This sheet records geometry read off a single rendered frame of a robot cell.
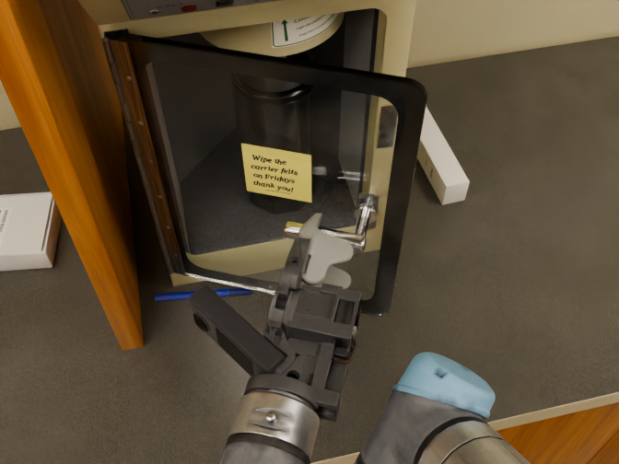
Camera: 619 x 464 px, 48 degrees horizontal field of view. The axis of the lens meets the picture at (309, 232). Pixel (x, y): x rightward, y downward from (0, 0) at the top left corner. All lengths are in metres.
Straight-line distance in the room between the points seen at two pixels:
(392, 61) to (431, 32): 0.58
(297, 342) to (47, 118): 0.30
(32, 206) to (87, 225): 0.37
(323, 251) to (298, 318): 0.08
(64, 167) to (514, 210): 0.72
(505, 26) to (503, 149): 0.30
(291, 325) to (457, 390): 0.17
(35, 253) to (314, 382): 0.57
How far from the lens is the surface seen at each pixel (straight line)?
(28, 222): 1.12
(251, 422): 0.61
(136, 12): 0.64
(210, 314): 0.67
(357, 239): 0.73
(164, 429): 0.94
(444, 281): 1.04
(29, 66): 0.63
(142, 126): 0.77
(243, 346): 0.65
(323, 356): 0.65
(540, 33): 1.50
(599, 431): 1.28
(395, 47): 0.79
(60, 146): 0.69
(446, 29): 1.39
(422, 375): 0.57
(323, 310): 0.66
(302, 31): 0.77
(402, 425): 0.57
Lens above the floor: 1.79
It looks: 52 degrees down
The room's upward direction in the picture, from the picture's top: straight up
